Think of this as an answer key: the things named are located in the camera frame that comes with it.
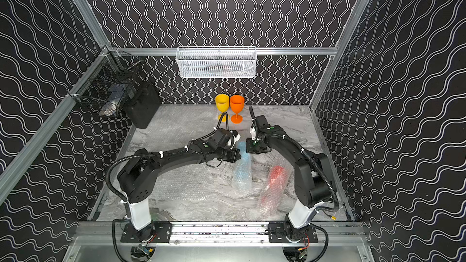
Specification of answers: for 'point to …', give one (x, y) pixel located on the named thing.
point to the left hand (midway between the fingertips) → (242, 154)
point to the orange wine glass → (236, 105)
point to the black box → (141, 104)
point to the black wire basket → (104, 85)
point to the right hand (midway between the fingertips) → (249, 149)
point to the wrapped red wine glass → (280, 176)
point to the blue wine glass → (242, 179)
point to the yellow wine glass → (222, 102)
